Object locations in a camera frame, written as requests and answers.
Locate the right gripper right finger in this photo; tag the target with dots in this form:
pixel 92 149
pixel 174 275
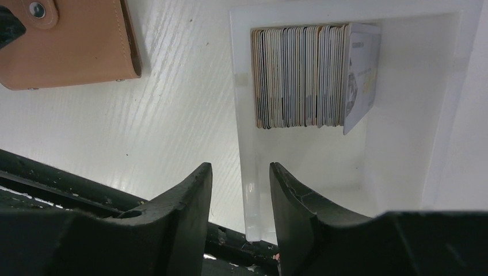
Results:
pixel 316 236

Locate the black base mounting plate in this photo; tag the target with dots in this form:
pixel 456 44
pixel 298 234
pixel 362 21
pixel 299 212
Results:
pixel 26 184

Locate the tan leather card holder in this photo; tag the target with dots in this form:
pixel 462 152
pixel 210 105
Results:
pixel 69 43

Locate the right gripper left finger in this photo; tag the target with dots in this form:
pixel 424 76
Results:
pixel 165 236

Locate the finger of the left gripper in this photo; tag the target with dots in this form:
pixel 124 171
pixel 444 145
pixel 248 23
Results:
pixel 11 27

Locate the white plastic card tray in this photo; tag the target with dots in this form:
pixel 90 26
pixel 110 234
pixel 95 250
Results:
pixel 400 156

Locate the white credit card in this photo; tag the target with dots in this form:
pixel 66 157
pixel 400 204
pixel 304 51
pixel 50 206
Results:
pixel 362 50

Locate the stack of credit cards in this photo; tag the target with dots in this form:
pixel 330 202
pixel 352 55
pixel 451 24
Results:
pixel 298 75

